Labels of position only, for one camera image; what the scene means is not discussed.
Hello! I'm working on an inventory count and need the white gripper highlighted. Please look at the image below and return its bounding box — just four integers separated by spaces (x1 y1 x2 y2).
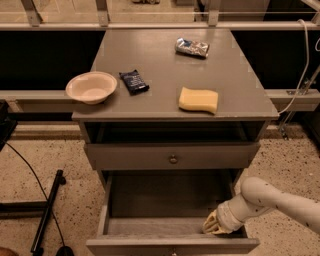
202 201 244 235

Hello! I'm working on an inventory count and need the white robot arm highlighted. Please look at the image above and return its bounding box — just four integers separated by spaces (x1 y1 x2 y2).
202 177 320 234

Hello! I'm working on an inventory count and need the metal railing frame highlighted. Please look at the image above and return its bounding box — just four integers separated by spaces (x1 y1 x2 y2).
1 0 319 122

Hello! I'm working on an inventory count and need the black equipment at left edge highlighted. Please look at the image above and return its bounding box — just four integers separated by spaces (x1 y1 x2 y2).
0 100 17 151

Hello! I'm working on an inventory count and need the white hanging cable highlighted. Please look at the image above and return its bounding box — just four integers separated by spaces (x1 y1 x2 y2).
276 18 320 116

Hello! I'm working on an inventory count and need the grey top drawer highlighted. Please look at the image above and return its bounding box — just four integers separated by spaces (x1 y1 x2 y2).
84 142 260 170

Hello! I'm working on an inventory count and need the grey drawer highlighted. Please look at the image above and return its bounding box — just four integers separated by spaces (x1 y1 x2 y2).
86 170 259 256
84 142 260 170

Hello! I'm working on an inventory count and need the grey drawer cabinet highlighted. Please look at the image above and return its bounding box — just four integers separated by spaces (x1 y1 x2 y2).
71 27 280 188

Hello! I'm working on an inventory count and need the black floor cable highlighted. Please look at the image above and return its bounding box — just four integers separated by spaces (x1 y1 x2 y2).
4 141 74 256

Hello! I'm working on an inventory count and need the black stand leg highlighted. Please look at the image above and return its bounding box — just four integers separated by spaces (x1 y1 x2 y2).
0 170 66 256

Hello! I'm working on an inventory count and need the dark blue snack packet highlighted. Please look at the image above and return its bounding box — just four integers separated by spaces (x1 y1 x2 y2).
119 70 149 95

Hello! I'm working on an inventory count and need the silver foil chip bag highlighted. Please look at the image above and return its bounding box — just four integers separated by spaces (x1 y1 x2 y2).
175 38 210 58

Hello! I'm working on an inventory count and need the white bowl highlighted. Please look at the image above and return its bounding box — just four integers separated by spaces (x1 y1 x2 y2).
65 71 117 105

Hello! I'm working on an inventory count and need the yellow sponge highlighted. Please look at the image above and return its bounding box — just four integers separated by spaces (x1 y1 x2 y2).
178 87 218 114

